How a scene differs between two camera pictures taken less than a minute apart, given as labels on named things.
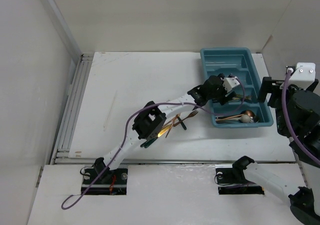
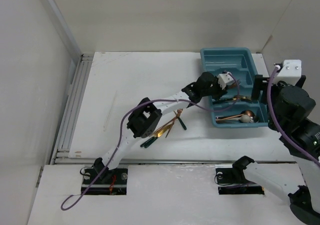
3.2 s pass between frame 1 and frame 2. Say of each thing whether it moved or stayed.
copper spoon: stayed
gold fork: stayed
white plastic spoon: stayed
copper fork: moved
